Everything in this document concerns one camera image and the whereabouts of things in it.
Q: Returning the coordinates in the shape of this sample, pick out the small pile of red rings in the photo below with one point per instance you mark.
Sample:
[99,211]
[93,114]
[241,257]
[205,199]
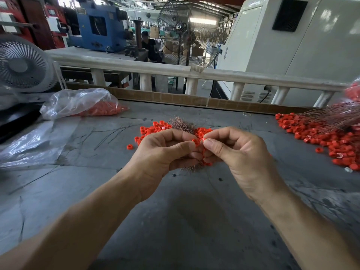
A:
[157,126]

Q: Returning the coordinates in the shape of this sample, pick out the brown cardboard strip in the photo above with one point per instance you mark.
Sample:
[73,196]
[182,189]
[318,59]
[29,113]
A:
[168,96]

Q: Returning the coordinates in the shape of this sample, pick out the red machine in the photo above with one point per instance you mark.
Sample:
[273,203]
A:
[31,16]

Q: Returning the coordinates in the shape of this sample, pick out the white machine cabinet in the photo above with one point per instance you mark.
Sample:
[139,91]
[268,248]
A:
[295,42]

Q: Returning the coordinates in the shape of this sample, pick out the white railing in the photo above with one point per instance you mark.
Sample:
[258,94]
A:
[174,71]

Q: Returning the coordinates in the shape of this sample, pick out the person's left thumb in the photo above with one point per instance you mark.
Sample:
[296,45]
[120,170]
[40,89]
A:
[177,147]

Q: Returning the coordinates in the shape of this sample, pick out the large pile of red rings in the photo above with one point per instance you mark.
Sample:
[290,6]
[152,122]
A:
[334,141]

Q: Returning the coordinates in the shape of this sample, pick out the cardboard boxes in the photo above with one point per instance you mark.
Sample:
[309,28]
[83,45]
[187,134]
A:
[171,46]

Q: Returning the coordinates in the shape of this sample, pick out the person's left forearm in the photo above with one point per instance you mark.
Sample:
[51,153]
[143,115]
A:
[76,224]

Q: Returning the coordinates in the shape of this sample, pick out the empty clear plastic bag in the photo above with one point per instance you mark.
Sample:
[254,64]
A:
[31,146]

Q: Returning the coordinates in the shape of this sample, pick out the person's right hand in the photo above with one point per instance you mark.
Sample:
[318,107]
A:
[244,163]

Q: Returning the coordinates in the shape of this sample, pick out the black pedestal fan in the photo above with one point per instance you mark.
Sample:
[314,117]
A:
[180,30]

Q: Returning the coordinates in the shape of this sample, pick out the person's right thumb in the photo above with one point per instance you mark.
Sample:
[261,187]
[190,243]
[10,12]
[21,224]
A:
[219,149]

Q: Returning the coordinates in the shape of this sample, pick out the white desk fan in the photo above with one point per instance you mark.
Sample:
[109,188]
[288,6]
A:
[24,67]

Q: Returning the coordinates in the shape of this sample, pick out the person's right forearm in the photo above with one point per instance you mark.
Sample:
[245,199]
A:
[303,233]

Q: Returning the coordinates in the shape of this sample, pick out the clear bag of red rings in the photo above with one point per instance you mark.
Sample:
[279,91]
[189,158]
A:
[81,104]
[353,91]

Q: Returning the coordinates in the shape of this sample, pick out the person's left hand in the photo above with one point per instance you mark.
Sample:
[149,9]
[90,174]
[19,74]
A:
[152,165]

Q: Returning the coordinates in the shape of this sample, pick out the blue machine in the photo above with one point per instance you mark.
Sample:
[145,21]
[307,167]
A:
[98,26]

